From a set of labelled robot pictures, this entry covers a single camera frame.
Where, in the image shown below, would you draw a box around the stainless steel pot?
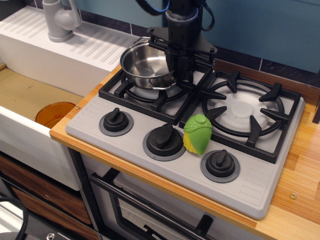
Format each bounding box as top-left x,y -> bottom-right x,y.
120,37 -> 176,90

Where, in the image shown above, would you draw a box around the wooden drawer fronts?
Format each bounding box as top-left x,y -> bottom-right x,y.
0,152 -> 99,240

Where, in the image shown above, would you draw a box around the black left stove knob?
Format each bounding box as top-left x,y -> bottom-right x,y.
99,107 -> 134,137

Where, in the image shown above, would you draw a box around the grey toy stove top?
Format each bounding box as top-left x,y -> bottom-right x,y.
64,59 -> 306,221

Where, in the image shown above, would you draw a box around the grey toy faucet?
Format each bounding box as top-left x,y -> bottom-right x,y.
42,0 -> 82,43

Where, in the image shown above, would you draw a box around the white toy sink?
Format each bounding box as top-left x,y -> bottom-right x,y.
0,6 -> 137,191

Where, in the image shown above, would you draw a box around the black braided cable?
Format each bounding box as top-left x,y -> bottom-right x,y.
0,195 -> 29,240

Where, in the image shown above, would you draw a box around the black burner grate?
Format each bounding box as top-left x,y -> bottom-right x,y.
179,70 -> 305,164
98,62 -> 214,125

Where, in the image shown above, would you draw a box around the oven door with black handle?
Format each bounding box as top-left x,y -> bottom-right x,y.
89,168 -> 214,240

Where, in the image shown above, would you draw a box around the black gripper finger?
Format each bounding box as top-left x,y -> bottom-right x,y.
176,55 -> 195,83
165,49 -> 177,74

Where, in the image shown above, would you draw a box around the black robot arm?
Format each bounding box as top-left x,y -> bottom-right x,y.
147,0 -> 218,82

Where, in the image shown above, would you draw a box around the green yellow toy corncob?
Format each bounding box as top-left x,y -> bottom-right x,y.
183,114 -> 212,155

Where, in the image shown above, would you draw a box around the black right stove knob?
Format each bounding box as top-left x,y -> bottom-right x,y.
200,149 -> 241,184

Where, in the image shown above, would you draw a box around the black stove knob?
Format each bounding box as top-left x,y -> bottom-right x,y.
99,107 -> 134,137
142,123 -> 186,162
200,149 -> 241,184

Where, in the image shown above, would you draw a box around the black middle stove knob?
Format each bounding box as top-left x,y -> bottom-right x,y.
142,123 -> 186,162

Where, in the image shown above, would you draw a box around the orange plastic plate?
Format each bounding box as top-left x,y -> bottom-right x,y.
35,102 -> 76,129

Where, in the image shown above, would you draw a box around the black left burner grate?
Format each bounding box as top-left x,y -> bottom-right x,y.
98,62 -> 214,125

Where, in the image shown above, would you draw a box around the black right burner grate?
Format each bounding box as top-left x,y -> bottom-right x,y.
179,70 -> 305,164

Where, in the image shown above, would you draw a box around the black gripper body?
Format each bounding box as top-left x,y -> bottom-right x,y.
147,17 -> 217,65

